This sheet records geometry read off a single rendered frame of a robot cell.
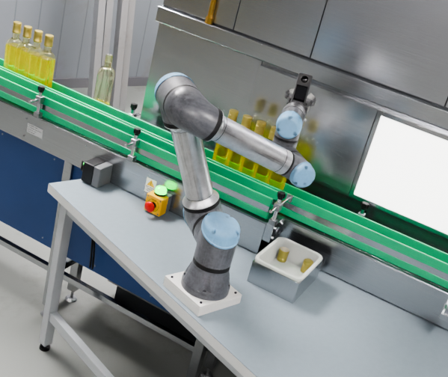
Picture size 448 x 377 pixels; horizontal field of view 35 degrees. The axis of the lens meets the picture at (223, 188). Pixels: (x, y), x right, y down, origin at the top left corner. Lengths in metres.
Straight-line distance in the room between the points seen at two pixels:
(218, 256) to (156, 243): 0.40
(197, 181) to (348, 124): 0.68
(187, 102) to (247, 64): 0.83
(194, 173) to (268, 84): 0.66
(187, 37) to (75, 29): 3.10
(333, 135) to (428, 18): 0.51
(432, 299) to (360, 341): 0.33
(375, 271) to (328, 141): 0.49
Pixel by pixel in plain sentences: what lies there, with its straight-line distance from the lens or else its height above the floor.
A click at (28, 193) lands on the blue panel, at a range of 3.09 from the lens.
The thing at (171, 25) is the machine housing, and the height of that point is 1.34.
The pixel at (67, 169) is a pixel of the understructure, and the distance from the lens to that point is 2.89.
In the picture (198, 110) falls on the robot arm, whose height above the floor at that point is 1.36.
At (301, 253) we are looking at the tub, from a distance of 2.49.
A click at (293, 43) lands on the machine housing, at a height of 1.43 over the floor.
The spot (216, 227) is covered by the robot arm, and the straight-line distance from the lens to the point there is 2.07.
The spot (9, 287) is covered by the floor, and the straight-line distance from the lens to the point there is 3.42.
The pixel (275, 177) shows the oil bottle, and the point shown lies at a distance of 2.55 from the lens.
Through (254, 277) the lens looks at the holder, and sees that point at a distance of 2.35.
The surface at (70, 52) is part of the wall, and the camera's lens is 5.90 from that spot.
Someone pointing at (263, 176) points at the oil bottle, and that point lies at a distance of 2.57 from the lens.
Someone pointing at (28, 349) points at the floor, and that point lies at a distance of 3.09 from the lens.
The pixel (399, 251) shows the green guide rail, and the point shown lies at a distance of 2.46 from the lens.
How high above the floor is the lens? 1.97
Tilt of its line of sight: 24 degrees down
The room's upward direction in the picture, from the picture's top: 15 degrees clockwise
